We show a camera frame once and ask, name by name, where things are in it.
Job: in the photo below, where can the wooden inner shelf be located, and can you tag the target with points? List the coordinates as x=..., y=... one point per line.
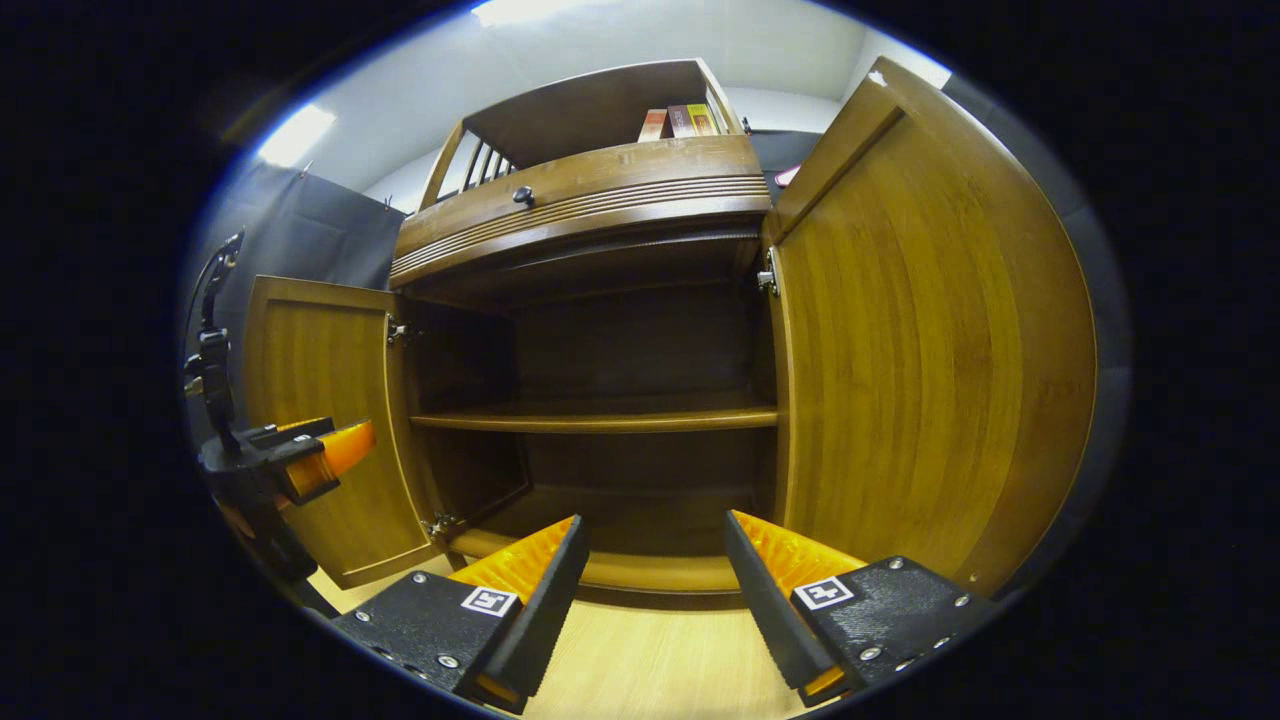
x=600, y=420

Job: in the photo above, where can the black round drawer knob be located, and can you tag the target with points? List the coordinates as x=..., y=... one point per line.
x=524, y=197

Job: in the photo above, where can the black backdrop cloth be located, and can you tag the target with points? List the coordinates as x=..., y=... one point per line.
x=320, y=230

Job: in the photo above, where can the brown book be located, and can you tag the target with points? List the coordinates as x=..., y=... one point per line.
x=680, y=122

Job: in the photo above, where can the long ceiling light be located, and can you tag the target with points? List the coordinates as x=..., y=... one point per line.
x=530, y=10
x=297, y=136

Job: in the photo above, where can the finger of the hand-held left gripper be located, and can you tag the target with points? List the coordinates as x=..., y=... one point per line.
x=340, y=455
x=290, y=434

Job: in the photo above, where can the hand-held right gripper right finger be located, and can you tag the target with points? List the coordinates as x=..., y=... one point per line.
x=770, y=615

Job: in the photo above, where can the wide wooden cabinet door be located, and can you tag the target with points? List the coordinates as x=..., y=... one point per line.
x=920, y=350

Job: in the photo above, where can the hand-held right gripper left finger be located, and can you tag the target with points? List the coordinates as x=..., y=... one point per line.
x=545, y=615

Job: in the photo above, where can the metal door hinge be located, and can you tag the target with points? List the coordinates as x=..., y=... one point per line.
x=768, y=272
x=442, y=523
x=400, y=330

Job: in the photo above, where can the yellow book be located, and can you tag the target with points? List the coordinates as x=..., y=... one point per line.
x=702, y=120

